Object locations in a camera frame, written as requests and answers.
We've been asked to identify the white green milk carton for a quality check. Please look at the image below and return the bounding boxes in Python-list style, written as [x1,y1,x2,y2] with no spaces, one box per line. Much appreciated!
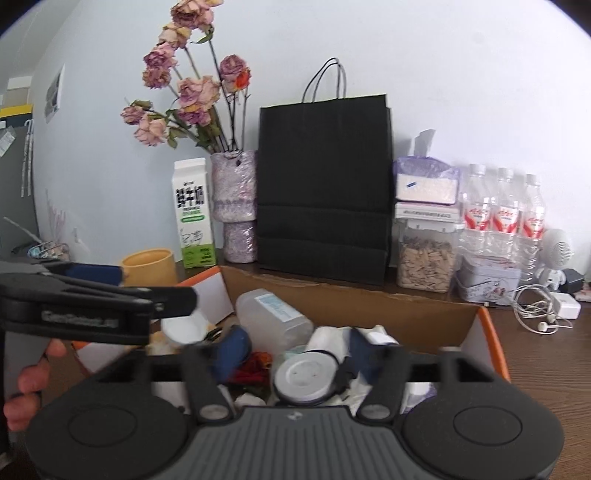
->
[173,158,218,269]

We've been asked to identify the grey refrigerator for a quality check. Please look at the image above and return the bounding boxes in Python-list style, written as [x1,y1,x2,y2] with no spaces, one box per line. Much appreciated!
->
[0,124,40,259]

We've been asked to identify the white flat box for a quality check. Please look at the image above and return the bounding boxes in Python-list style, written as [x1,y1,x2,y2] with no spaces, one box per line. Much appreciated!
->
[394,202,463,232]

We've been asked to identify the person's left hand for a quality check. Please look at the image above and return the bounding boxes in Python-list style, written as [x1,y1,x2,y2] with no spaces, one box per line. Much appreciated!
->
[4,338,68,431]

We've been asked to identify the grey tin box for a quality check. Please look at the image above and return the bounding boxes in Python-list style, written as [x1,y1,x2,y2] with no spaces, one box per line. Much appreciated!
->
[455,254,523,306]

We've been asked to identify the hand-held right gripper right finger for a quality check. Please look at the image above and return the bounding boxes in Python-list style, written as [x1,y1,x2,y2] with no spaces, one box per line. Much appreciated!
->
[348,327,496,422]

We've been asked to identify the dried rose bouquet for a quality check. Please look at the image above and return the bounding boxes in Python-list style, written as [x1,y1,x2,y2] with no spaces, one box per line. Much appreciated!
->
[121,0,253,156]

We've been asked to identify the black paper bag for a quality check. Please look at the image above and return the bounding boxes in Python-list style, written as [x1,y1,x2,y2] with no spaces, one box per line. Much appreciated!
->
[256,58,393,287]

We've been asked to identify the purple textured vase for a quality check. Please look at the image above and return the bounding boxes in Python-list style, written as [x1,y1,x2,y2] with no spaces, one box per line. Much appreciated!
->
[210,148,258,264]

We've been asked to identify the white plastic bottle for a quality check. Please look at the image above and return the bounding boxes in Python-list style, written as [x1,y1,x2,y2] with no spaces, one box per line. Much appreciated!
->
[235,288,315,359]

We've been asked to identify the dried lavender stems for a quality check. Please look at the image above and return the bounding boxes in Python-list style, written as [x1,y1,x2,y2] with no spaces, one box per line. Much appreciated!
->
[44,189,66,246]

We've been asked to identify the yellow mug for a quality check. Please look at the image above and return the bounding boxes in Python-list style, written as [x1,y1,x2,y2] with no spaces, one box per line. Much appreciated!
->
[121,248,179,287]

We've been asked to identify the purple tissue pack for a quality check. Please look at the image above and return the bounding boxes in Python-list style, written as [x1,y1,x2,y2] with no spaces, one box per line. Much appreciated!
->
[392,129,462,206]

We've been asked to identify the white hanging strip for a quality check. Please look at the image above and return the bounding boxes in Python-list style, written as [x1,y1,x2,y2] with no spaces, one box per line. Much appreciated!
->
[20,120,36,197]

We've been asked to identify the red cardboard box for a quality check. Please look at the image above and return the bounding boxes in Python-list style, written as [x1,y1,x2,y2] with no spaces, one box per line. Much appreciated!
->
[74,265,511,416]

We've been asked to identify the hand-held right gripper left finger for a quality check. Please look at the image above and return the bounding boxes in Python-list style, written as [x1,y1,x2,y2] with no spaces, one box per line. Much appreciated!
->
[95,325,253,424]

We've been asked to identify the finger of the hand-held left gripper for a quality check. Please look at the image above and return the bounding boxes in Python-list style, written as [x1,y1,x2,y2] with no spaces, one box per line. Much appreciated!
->
[27,262,129,291]
[137,286,199,320]

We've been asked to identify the clear seed container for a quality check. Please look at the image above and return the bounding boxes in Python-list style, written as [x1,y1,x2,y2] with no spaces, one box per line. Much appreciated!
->
[397,220,458,294]

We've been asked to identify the white earphones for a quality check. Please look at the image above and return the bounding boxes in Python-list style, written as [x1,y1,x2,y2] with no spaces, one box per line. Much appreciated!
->
[510,284,574,334]

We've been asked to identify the wire rack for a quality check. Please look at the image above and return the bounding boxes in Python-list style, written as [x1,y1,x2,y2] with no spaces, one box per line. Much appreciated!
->
[11,240,70,264]

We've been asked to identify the wall poster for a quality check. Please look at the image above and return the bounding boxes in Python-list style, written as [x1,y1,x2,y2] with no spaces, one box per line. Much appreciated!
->
[45,65,66,123]

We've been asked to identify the red fabric flower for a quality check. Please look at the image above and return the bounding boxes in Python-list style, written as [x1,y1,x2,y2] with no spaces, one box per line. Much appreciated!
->
[230,352,274,387]

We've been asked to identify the white charger block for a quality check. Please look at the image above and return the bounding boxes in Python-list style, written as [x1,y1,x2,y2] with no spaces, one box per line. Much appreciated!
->
[551,290,582,319]

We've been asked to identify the white robot speaker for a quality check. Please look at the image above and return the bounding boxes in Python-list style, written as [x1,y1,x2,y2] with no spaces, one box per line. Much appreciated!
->
[536,228,574,292]

